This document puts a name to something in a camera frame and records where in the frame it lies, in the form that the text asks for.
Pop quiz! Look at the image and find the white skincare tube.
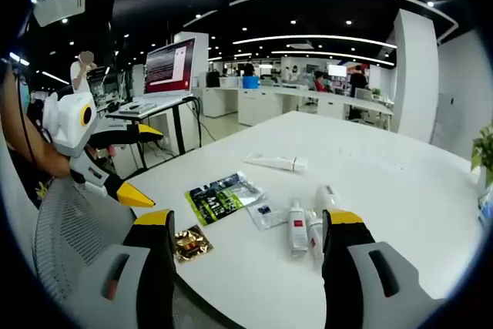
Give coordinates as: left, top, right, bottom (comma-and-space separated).
243, 153, 309, 173

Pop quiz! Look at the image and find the white standing desk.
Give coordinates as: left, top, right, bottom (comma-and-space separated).
106, 93, 201, 170

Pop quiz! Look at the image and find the gold foil skincare sachet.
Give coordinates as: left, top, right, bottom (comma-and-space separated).
173, 224, 214, 264

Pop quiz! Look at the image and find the blue box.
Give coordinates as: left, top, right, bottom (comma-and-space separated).
478, 193, 493, 226

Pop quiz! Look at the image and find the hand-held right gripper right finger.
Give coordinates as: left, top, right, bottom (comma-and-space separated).
321, 208, 444, 329

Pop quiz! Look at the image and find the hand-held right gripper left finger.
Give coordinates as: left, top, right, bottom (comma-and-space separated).
75, 208, 176, 329

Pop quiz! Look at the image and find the green black skincare sachet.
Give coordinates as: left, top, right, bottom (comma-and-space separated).
184, 170, 267, 227

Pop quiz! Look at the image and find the green potted plant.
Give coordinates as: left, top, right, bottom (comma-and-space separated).
470, 120, 493, 199

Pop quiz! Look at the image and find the grey keyboard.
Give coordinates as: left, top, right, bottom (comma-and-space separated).
119, 101, 157, 115

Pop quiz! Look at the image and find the long white office counter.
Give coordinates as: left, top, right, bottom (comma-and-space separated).
192, 86, 394, 132

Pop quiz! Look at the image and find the grey mesh office chair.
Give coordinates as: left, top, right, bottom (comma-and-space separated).
32, 178, 232, 329

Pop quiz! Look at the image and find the small clear skincare sachet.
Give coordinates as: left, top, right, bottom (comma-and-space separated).
246, 200, 293, 232

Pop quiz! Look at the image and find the white skincare bottle red label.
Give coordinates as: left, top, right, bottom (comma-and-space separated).
305, 208, 325, 268
288, 197, 310, 257

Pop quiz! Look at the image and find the ceiling air conditioner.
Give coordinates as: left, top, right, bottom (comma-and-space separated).
32, 0, 88, 28

